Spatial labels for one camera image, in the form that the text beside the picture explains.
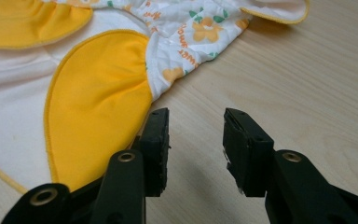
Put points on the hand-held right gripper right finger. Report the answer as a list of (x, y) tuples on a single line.
[(248, 155)]

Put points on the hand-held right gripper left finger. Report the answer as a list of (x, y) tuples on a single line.
[(154, 149)]

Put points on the white yellow floral baby garment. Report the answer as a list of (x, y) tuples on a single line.
[(84, 93)]

